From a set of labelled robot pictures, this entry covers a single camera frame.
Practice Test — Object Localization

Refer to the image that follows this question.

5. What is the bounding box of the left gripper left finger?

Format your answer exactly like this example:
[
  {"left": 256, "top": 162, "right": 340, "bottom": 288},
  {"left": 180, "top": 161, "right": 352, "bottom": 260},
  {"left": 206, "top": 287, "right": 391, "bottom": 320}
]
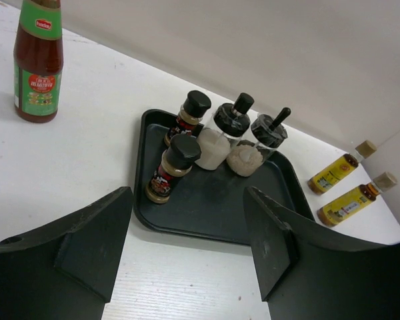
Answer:
[{"left": 0, "top": 187, "right": 133, "bottom": 319}]

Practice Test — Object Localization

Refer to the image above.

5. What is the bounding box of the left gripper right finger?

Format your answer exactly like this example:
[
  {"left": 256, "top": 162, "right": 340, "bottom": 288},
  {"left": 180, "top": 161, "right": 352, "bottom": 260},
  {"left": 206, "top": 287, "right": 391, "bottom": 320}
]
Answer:
[{"left": 243, "top": 187, "right": 400, "bottom": 319}]

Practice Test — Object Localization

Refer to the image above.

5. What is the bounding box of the white powder shaker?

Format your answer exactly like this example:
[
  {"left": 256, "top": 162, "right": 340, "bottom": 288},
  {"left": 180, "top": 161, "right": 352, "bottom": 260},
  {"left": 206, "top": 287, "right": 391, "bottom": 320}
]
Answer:
[
  {"left": 195, "top": 93, "right": 255, "bottom": 171},
  {"left": 226, "top": 107, "right": 291, "bottom": 177}
]

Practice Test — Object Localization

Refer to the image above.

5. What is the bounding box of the small spice jar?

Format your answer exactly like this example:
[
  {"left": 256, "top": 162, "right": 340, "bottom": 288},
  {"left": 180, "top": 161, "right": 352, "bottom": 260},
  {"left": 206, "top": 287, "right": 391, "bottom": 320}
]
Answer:
[
  {"left": 164, "top": 90, "right": 211, "bottom": 146},
  {"left": 145, "top": 134, "right": 201, "bottom": 204}
]

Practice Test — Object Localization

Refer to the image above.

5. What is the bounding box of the front yellow label bottle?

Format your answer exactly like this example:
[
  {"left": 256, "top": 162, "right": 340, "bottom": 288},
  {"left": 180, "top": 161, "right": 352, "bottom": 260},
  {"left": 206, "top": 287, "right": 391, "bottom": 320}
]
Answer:
[{"left": 317, "top": 171, "right": 398, "bottom": 227}]

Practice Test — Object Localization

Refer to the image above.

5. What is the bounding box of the yellow label bottle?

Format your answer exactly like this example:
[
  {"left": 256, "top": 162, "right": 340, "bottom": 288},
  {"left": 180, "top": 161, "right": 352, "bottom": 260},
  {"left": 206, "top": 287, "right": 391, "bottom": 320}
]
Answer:
[
  {"left": 317, "top": 171, "right": 398, "bottom": 227},
  {"left": 307, "top": 140, "right": 377, "bottom": 195}
]

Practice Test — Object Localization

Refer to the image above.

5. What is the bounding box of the rear yellow label bottle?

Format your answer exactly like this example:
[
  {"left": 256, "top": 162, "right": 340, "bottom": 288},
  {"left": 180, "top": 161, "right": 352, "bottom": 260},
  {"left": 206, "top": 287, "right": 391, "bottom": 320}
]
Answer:
[{"left": 307, "top": 140, "right": 377, "bottom": 195}]

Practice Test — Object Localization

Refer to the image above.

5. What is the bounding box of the black plastic tray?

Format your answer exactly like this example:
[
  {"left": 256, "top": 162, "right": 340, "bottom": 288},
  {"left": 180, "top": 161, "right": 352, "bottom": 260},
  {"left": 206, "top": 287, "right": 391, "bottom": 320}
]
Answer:
[{"left": 133, "top": 109, "right": 314, "bottom": 245}]

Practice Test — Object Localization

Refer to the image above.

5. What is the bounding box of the red chili sauce bottle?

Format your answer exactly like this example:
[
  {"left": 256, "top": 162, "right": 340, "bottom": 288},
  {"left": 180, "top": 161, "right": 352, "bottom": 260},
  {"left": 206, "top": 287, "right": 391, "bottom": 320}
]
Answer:
[{"left": 13, "top": 1, "right": 63, "bottom": 123}]

